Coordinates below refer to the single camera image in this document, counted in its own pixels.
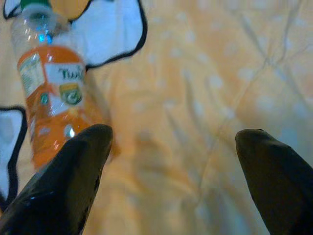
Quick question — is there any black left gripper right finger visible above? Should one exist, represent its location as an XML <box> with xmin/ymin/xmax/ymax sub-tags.
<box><xmin>235</xmin><ymin>128</ymin><xmax>313</xmax><ymax>235</ymax></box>

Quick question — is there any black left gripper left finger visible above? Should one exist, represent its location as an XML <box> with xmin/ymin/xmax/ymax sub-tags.
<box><xmin>0</xmin><ymin>124</ymin><xmax>114</xmax><ymax>235</ymax></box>

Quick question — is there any orange juice plastic bottle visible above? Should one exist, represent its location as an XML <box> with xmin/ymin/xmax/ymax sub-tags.
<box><xmin>11</xmin><ymin>0</ymin><xmax>115</xmax><ymax>172</ymax></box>

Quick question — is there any yellow cartoon egg blanket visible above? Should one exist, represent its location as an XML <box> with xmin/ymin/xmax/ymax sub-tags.
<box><xmin>0</xmin><ymin>0</ymin><xmax>313</xmax><ymax>235</ymax></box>

